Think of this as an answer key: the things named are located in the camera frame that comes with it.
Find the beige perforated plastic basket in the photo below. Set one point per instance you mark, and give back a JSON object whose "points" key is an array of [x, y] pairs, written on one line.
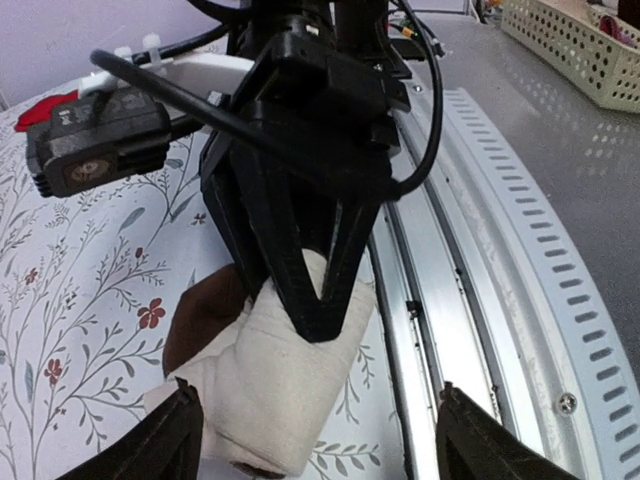
{"points": [[587, 44]]}

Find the floral patterned table mat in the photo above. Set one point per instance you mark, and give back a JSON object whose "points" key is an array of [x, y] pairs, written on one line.
{"points": [[89, 285]]}

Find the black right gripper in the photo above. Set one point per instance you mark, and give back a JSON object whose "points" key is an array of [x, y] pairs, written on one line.
{"points": [[334, 112]]}

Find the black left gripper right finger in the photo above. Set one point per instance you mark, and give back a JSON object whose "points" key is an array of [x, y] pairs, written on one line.
{"points": [[471, 444]]}

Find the red folded sock on table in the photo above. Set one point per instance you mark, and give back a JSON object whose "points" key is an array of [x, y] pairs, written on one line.
{"points": [[41, 111]]}

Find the cream and brown striped sock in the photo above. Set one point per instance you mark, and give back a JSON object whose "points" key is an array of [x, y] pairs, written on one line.
{"points": [[266, 393]]}

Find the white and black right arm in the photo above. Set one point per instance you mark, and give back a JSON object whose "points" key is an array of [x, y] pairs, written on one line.
{"points": [[354, 28]]}

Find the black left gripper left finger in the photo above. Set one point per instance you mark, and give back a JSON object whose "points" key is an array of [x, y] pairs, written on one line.
{"points": [[164, 445]]}

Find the aluminium table edge rail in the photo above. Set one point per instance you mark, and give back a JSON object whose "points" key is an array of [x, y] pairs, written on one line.
{"points": [[481, 289]]}

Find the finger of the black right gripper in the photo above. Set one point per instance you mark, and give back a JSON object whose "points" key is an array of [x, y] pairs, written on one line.
{"points": [[353, 223]]}

